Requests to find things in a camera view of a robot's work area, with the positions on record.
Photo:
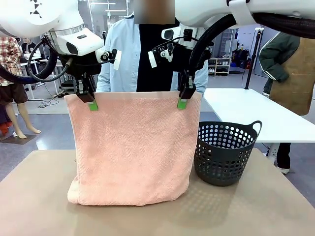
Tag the dark perforated plastic basket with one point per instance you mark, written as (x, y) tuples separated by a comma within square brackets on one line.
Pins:
[(221, 162)]

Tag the black green-tipped right gripper finger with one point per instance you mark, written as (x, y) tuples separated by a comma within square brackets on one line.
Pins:
[(180, 81), (188, 91)]

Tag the white side table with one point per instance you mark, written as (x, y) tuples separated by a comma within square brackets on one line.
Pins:
[(246, 113)]

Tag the black light stand pole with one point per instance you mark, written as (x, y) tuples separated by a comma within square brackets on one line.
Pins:
[(254, 54)]

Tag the pile of black bags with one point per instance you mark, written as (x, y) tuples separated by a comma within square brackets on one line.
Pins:
[(241, 59)]

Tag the black green-tipped left gripper finger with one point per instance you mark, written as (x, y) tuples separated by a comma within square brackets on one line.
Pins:
[(91, 84), (85, 97)]

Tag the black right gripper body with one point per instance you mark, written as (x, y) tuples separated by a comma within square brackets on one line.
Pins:
[(183, 61)]

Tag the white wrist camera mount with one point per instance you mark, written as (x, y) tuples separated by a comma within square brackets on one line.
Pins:
[(115, 59), (157, 55)]

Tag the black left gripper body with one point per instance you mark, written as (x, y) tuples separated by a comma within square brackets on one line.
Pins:
[(81, 67)]

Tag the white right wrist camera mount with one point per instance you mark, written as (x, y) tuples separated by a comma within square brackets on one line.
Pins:
[(157, 55)]

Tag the seated person in varsity jacket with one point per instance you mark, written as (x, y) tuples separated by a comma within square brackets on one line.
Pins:
[(29, 48)]

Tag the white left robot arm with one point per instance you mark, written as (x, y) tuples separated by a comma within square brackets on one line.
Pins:
[(37, 14)]

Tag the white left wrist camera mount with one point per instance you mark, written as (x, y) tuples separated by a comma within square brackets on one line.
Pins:
[(115, 59)]

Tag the dark mannequin base plate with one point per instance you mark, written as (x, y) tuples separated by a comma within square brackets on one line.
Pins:
[(17, 139)]

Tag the person in light-blue shirt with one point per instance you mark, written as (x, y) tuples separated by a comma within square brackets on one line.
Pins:
[(128, 61)]

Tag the wooden shoe shelf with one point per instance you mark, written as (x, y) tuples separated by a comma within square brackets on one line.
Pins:
[(220, 66)]

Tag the person in brown apron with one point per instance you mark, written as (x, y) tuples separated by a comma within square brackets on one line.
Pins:
[(292, 73)]

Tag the pink terry towel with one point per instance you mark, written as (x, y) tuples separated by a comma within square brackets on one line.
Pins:
[(133, 147)]

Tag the mannequin in plaid shirt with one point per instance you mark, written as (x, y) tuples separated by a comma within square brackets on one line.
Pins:
[(9, 64)]

